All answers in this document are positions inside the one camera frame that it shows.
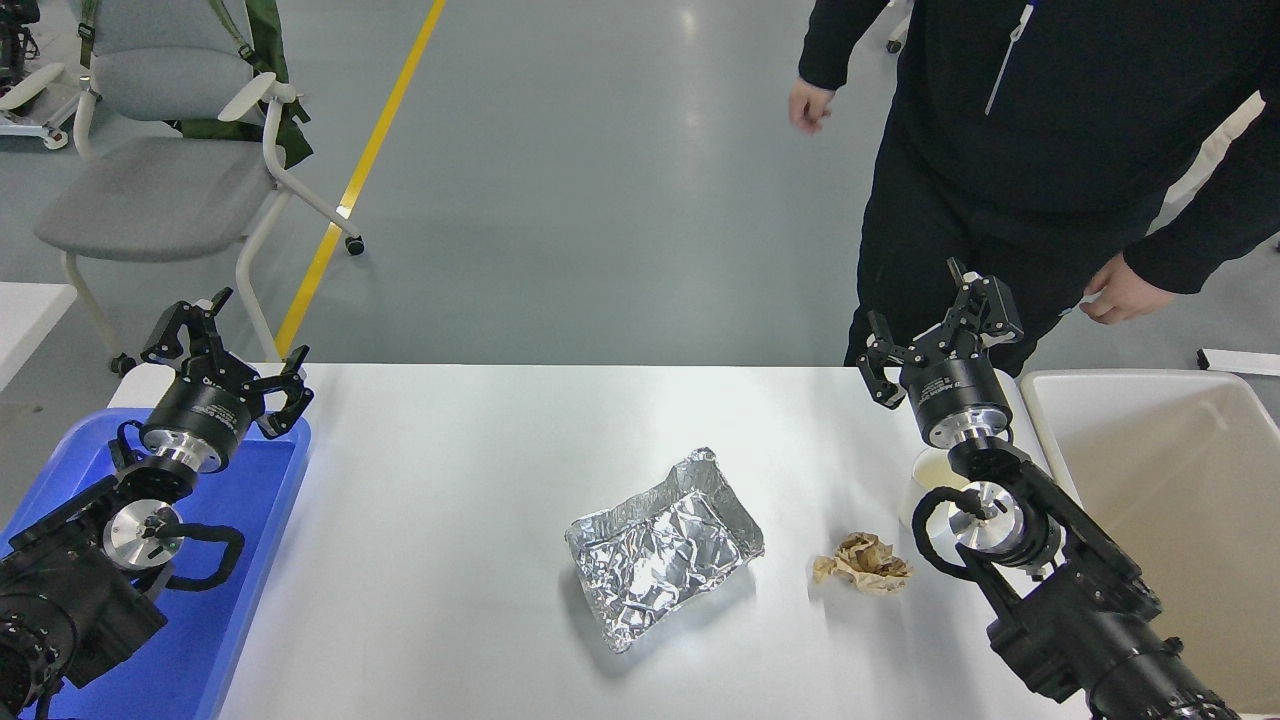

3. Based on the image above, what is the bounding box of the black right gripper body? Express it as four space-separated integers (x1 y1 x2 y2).
898 350 1014 435

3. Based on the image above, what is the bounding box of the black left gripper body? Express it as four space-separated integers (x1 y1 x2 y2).
140 372 254 456

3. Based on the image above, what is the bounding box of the white paper cup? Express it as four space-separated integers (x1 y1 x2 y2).
898 447 976 531

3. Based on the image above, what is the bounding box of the tan paper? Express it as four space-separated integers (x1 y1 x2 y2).
812 532 914 597

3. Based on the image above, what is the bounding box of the foil tray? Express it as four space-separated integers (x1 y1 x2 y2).
565 447 766 654

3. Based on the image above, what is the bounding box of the person's left hand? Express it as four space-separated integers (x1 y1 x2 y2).
1080 253 1179 326

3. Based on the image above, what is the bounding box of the person's right hand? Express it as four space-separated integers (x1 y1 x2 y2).
788 78 836 136

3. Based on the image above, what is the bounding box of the grey office chair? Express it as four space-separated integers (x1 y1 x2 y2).
33 0 366 376

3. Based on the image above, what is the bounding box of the blue plastic tray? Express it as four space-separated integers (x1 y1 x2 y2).
0 408 313 720

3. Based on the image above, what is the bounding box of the person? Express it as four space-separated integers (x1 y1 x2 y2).
797 0 1280 379

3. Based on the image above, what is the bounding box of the small white side table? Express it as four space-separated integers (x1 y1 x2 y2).
0 283 78 393

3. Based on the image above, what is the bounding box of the large pale bin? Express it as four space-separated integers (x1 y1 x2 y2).
1018 369 1280 720

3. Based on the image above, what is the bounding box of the white flat strip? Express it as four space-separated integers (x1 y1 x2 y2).
1197 348 1280 377

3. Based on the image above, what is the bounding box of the green cloth bag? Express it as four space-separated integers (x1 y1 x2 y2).
80 0 313 169

